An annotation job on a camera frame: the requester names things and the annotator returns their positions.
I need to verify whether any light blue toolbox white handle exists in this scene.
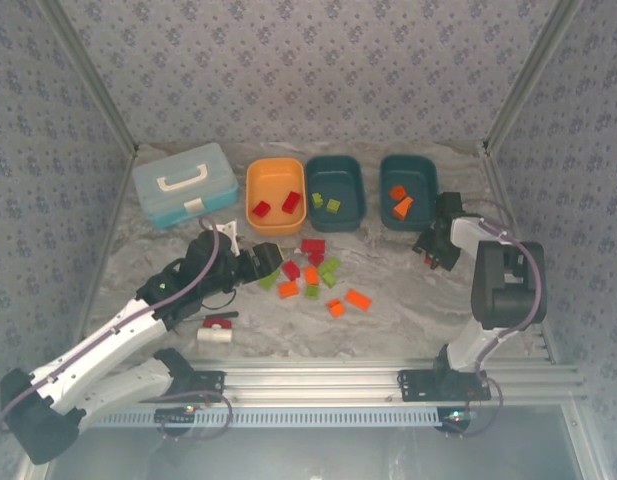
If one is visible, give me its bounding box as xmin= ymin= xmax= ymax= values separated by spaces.
xmin=131 ymin=142 xmax=240 ymax=230

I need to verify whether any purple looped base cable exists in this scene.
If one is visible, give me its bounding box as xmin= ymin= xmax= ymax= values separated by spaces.
xmin=157 ymin=392 xmax=234 ymax=441
xmin=465 ymin=374 xmax=504 ymax=436

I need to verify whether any orange plastic bin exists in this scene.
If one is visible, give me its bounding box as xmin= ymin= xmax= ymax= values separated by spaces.
xmin=245 ymin=157 xmax=308 ymax=237

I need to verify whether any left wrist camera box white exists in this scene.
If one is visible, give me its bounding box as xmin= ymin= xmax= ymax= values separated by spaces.
xmin=215 ymin=218 xmax=240 ymax=255

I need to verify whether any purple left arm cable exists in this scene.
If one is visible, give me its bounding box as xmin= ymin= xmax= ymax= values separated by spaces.
xmin=0 ymin=217 xmax=222 ymax=431

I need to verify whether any white slotted cable duct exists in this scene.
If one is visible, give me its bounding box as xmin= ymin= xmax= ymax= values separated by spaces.
xmin=85 ymin=407 xmax=445 ymax=429

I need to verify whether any black controller board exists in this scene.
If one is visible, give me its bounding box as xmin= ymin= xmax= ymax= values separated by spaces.
xmin=155 ymin=405 xmax=197 ymax=424
xmin=440 ymin=407 xmax=477 ymax=426

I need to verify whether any dark green plastic bin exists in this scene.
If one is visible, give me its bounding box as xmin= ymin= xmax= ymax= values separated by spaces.
xmin=304 ymin=154 xmax=366 ymax=234
xmin=379 ymin=153 xmax=439 ymax=233

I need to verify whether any wide orange lego brick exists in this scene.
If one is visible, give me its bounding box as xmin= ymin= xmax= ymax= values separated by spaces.
xmin=344 ymin=288 xmax=373 ymax=312

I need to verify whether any white pipe valve red handle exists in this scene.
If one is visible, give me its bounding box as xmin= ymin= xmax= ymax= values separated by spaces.
xmin=196 ymin=318 xmax=235 ymax=346

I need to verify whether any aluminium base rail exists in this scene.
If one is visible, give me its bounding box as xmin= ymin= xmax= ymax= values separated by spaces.
xmin=185 ymin=357 xmax=587 ymax=407

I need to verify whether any aluminium frame post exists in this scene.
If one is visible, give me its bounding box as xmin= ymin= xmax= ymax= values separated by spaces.
xmin=481 ymin=0 xmax=585 ymax=154
xmin=37 ymin=0 xmax=140 ymax=154

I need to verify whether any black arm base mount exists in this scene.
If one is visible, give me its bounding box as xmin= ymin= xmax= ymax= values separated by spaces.
xmin=186 ymin=370 xmax=227 ymax=405
xmin=397 ymin=368 xmax=439 ymax=404

